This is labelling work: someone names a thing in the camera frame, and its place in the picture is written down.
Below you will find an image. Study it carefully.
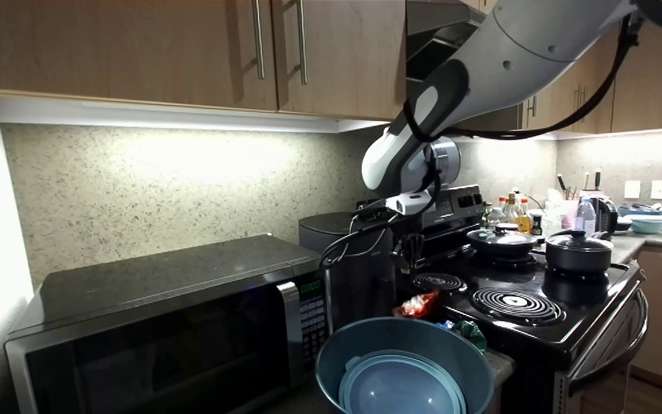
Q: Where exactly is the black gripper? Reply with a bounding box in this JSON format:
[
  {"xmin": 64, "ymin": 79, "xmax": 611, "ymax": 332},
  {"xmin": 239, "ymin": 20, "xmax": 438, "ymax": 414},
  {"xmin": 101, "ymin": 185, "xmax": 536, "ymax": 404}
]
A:
[{"xmin": 392, "ymin": 215, "xmax": 438, "ymax": 298}]

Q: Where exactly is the red snack packet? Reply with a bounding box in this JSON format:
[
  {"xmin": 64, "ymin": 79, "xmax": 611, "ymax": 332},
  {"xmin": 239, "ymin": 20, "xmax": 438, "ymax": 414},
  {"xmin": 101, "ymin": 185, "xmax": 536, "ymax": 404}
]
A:
[{"xmin": 392, "ymin": 288, "xmax": 446, "ymax": 323}]

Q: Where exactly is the green pistachio packet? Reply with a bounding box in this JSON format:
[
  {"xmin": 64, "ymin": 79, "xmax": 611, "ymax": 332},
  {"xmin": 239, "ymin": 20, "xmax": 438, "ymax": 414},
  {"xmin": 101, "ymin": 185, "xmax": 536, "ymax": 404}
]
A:
[{"xmin": 456, "ymin": 315, "xmax": 493, "ymax": 355}]

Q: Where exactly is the small light blue bowl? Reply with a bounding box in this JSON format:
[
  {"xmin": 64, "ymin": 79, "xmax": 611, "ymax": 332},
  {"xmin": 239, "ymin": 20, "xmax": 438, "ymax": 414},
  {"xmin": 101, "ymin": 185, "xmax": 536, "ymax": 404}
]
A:
[{"xmin": 335, "ymin": 349, "xmax": 471, "ymax": 414}]

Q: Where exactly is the large dark blue bowl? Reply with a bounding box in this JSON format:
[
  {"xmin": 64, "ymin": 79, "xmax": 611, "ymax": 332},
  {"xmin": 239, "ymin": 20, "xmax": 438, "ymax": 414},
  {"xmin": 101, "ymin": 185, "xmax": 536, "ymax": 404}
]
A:
[{"xmin": 313, "ymin": 315, "xmax": 498, "ymax": 414}]

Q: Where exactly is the black coil stove burner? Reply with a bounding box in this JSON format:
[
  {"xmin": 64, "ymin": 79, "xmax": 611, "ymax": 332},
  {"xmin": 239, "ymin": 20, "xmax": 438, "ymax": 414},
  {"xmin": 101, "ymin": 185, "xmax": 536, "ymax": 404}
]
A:
[
  {"xmin": 471, "ymin": 285, "xmax": 573, "ymax": 329},
  {"xmin": 415, "ymin": 269, "xmax": 471, "ymax": 298}
]

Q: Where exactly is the black air fryer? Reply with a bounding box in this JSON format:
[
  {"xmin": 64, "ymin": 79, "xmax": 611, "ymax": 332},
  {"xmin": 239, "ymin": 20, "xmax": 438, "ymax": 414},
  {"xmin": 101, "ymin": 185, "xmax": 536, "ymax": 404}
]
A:
[{"xmin": 297, "ymin": 209, "xmax": 412, "ymax": 335}]

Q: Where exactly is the black frying pan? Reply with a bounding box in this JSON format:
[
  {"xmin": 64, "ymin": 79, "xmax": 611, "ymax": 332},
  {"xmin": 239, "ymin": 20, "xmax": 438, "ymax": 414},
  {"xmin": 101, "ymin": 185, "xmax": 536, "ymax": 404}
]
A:
[{"xmin": 464, "ymin": 224, "xmax": 548, "ymax": 259}]

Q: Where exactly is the yellow condiment bottle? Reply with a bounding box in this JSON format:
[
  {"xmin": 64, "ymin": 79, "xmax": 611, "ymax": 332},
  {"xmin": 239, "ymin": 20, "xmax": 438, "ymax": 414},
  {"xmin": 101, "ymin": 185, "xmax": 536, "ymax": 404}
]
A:
[{"xmin": 513, "ymin": 194, "xmax": 538, "ymax": 236}]

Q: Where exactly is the white utensil holder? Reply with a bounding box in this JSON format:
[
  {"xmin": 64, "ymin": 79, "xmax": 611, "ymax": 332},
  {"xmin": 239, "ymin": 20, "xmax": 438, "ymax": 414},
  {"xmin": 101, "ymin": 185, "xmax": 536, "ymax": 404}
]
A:
[{"xmin": 541, "ymin": 185, "xmax": 580, "ymax": 236}]

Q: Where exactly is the black lidded pot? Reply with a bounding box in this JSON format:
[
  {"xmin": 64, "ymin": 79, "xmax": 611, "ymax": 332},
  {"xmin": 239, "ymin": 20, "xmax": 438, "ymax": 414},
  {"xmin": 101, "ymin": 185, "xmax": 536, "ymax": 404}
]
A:
[{"xmin": 543, "ymin": 228, "xmax": 617, "ymax": 277}]

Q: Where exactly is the black electric stove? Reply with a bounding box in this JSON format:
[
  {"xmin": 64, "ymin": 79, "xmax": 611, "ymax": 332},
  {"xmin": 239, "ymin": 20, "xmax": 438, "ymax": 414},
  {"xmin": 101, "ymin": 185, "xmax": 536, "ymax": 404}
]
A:
[{"xmin": 398, "ymin": 182, "xmax": 652, "ymax": 414}]

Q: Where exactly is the clear water bottle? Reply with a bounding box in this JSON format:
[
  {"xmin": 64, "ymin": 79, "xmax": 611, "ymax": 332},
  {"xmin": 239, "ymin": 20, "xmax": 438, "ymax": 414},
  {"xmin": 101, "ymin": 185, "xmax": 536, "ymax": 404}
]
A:
[{"xmin": 574, "ymin": 194, "xmax": 598, "ymax": 238}]

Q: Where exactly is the steel electric kettle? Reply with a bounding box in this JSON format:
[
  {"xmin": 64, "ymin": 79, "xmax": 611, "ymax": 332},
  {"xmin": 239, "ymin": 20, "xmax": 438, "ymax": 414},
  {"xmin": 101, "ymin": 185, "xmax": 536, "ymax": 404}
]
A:
[{"xmin": 580, "ymin": 185, "xmax": 621, "ymax": 240}]

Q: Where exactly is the wooden cabinet door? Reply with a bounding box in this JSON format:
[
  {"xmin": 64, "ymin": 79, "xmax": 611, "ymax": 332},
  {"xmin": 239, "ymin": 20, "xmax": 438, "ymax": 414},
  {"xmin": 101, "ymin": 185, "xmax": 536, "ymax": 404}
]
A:
[
  {"xmin": 0, "ymin": 0, "xmax": 280, "ymax": 115},
  {"xmin": 269, "ymin": 0, "xmax": 412, "ymax": 124}
]

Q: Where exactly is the teal dish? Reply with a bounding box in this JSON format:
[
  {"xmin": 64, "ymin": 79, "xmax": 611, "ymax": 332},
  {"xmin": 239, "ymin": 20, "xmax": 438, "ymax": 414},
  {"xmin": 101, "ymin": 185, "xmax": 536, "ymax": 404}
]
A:
[{"xmin": 627, "ymin": 212, "xmax": 662, "ymax": 236}]

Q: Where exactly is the steel range hood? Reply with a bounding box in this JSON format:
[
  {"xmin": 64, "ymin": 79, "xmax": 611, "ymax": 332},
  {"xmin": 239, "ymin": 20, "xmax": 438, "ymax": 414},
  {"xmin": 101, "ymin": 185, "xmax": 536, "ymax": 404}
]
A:
[{"xmin": 405, "ymin": 0, "xmax": 502, "ymax": 87}]

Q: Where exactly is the steel black microwave oven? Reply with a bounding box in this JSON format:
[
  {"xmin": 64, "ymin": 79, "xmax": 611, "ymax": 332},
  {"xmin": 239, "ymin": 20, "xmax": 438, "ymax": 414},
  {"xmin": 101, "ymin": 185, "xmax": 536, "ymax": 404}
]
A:
[{"xmin": 2, "ymin": 232, "xmax": 333, "ymax": 414}]

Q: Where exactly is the white under-cabinet light strip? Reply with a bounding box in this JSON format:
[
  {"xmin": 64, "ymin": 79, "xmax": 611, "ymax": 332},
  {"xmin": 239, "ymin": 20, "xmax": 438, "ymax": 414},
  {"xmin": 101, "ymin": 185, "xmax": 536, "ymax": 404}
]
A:
[{"xmin": 0, "ymin": 91, "xmax": 392, "ymax": 138}]

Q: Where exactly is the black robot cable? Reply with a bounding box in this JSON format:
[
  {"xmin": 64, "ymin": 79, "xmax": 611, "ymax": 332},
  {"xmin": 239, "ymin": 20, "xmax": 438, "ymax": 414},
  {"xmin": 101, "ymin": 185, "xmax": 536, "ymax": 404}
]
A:
[{"xmin": 317, "ymin": 12, "xmax": 648, "ymax": 270}]

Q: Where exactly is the metal cabinet handle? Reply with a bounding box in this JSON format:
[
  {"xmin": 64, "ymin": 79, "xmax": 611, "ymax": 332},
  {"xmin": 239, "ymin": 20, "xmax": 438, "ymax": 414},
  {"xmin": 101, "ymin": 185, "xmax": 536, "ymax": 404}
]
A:
[
  {"xmin": 249, "ymin": 0, "xmax": 269, "ymax": 83},
  {"xmin": 293, "ymin": 0, "xmax": 310, "ymax": 87}
]

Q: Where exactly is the wooden wall cabinet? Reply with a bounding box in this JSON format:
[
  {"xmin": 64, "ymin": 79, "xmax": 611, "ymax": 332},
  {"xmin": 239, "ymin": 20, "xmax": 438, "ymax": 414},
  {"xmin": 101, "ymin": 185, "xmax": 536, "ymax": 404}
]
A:
[{"xmin": 523, "ymin": 20, "xmax": 662, "ymax": 135}]

